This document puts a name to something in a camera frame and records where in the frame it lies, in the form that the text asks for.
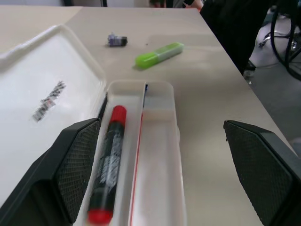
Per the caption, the white plastic pencil case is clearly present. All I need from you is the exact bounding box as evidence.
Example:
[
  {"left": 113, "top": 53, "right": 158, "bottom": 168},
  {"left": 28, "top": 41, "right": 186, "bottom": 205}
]
[{"left": 0, "top": 24, "right": 188, "bottom": 226}]

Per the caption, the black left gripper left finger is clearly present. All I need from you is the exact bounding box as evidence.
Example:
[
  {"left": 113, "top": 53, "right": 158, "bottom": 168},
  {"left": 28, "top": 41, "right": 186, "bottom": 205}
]
[{"left": 0, "top": 118, "right": 102, "bottom": 226}]

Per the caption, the black marker with red cap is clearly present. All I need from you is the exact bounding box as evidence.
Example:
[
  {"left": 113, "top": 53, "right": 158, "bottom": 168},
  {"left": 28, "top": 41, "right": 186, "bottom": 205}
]
[{"left": 87, "top": 105, "right": 128, "bottom": 224}]

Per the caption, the person in dark clothing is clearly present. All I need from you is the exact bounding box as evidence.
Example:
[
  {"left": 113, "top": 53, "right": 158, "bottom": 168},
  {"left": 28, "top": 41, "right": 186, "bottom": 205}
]
[{"left": 182, "top": 0, "right": 280, "bottom": 76}]

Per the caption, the green highlighter marker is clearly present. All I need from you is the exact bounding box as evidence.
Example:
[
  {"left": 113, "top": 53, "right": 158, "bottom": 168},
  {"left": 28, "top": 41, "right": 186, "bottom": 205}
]
[{"left": 135, "top": 42, "right": 185, "bottom": 70}]

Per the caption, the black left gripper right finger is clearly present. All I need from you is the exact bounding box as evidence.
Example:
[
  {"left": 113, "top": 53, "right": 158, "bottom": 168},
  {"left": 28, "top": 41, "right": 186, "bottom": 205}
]
[{"left": 222, "top": 120, "right": 301, "bottom": 226}]

